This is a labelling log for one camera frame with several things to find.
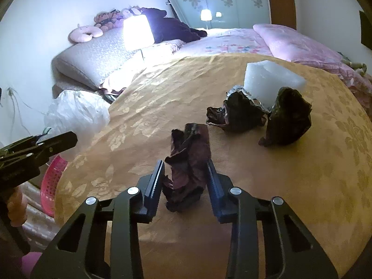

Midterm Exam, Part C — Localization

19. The floral door wardrobe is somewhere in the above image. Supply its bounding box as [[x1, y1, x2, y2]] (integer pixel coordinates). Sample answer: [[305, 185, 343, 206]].
[[168, 0, 272, 31]]

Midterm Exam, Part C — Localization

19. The yellow patterned tablecloth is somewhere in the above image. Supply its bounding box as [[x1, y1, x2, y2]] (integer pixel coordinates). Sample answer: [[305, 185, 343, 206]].
[[54, 53, 372, 279]]

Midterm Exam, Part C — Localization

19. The black wall panel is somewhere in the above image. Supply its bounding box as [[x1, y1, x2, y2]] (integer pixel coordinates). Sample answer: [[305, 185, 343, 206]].
[[359, 10, 372, 48]]

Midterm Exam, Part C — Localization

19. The pink neck pillow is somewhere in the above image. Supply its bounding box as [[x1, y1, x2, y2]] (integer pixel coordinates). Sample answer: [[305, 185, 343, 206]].
[[69, 23, 103, 43]]

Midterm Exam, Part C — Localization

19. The person's purple clothing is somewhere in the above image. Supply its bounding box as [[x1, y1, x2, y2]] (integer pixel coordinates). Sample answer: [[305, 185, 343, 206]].
[[20, 251, 44, 279]]

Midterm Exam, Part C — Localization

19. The dark clothing pile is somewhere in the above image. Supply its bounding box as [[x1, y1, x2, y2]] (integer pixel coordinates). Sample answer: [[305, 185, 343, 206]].
[[142, 7, 208, 44]]

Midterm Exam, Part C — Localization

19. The brown plush toy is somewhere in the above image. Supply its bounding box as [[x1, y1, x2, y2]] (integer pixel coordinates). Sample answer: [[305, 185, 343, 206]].
[[93, 9, 124, 31]]

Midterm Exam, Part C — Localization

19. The white patterned pillow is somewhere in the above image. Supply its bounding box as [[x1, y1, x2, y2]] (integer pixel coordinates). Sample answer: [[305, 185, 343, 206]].
[[139, 39, 186, 61]]

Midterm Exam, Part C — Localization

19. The floral bed sheet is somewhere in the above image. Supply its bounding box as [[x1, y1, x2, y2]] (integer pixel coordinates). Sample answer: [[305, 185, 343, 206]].
[[174, 27, 274, 56]]

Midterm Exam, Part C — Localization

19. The white foam block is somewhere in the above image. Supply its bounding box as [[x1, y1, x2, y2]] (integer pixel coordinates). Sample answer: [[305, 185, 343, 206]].
[[243, 60, 306, 108]]

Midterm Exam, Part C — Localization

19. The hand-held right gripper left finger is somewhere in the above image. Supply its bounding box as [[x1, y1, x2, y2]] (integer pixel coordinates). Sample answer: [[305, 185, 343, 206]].
[[30, 160, 166, 279]]

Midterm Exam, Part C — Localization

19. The silver blister pack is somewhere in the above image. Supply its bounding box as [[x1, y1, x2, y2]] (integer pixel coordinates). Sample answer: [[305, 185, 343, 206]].
[[225, 85, 272, 114]]

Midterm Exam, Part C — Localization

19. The small table lamp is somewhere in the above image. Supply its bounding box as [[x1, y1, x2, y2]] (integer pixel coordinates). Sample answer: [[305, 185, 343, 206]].
[[200, 9, 213, 30]]

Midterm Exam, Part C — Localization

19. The pink fleece blanket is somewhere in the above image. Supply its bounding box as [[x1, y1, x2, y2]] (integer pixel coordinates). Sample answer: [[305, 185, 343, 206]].
[[253, 23, 372, 105]]

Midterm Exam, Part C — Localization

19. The white shade table lamp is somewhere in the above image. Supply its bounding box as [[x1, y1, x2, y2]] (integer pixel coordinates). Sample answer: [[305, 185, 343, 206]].
[[123, 14, 155, 60]]

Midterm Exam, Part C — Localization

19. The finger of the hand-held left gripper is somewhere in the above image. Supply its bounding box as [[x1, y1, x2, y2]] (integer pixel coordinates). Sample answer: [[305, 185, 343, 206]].
[[6, 131, 78, 155]]

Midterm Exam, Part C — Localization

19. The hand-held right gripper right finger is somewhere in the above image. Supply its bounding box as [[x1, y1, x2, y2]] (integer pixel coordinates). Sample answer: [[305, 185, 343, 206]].
[[206, 160, 339, 279]]

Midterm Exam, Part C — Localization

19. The thin wall cable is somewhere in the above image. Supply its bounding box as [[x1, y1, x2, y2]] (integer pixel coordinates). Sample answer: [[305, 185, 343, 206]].
[[6, 86, 44, 117]]

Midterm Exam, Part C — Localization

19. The dark crumpled wrapper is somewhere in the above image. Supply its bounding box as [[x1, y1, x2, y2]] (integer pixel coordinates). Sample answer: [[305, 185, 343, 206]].
[[259, 86, 312, 146], [206, 93, 266, 133]]

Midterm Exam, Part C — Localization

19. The white plastic bag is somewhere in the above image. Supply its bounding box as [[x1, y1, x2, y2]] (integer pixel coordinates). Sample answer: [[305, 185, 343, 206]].
[[43, 90, 111, 152]]

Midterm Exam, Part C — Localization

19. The person's left hand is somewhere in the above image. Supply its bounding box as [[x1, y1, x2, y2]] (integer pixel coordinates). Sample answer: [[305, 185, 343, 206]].
[[7, 184, 28, 227]]

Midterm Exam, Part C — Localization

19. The reddish brown wrapper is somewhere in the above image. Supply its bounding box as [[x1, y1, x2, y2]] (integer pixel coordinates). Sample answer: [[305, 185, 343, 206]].
[[162, 123, 210, 213]]

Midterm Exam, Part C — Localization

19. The brown wooden door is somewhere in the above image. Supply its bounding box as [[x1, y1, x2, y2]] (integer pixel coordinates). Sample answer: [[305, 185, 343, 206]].
[[265, 0, 297, 31]]

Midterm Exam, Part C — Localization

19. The pink plush toy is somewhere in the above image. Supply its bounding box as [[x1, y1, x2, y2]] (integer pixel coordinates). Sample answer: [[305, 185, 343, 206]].
[[120, 5, 143, 18]]

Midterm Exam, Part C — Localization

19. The grey patterned pillow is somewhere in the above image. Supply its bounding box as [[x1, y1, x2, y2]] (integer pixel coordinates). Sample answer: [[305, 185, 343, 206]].
[[52, 27, 140, 90]]

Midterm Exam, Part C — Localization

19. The pink plastic basket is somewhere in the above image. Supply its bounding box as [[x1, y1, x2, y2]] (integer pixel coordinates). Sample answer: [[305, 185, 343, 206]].
[[41, 155, 69, 218]]

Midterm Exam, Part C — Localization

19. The grey upholstered bed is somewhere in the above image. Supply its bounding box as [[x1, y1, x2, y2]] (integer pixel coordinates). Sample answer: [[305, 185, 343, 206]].
[[52, 23, 372, 108]]

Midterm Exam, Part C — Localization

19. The beige quilted blanket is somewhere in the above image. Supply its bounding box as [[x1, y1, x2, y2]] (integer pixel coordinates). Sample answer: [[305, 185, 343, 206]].
[[22, 183, 59, 236]]

